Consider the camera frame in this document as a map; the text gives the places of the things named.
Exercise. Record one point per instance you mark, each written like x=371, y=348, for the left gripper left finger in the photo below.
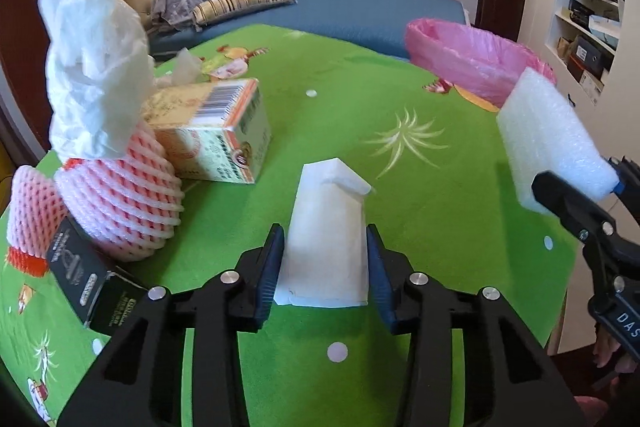
x=136, y=380

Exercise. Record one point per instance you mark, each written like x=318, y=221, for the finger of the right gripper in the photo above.
x=628, y=188
x=578, y=214

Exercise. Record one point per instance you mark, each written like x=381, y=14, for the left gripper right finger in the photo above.
x=509, y=380

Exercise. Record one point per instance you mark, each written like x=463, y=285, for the black product box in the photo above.
x=100, y=292

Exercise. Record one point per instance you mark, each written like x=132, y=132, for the large white foam pad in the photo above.
x=541, y=132

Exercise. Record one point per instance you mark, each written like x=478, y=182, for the pink foam fruit net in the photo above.
x=128, y=206

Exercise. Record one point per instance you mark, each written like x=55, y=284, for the pink foam net orange end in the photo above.
x=36, y=211

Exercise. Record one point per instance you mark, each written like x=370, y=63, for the white tissue pack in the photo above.
x=325, y=261

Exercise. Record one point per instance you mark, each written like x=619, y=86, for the beige printed carton box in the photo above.
x=216, y=131

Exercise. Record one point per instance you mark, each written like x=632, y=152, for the white plastic bag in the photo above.
x=99, y=72

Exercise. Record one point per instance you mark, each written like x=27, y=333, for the white tissue paper wad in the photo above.
x=187, y=70

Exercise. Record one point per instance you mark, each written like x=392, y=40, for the person's right hand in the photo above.
x=606, y=347

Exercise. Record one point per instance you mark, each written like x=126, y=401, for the green cartoon tablecloth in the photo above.
x=442, y=194

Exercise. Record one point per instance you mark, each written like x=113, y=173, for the bed with blue sheet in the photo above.
x=378, y=25

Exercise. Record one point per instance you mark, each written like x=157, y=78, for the dark red wooden panel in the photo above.
x=25, y=108

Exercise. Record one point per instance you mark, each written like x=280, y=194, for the striped brown pillow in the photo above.
x=212, y=12

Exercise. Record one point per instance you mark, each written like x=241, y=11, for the white wall shelf unit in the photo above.
x=591, y=45

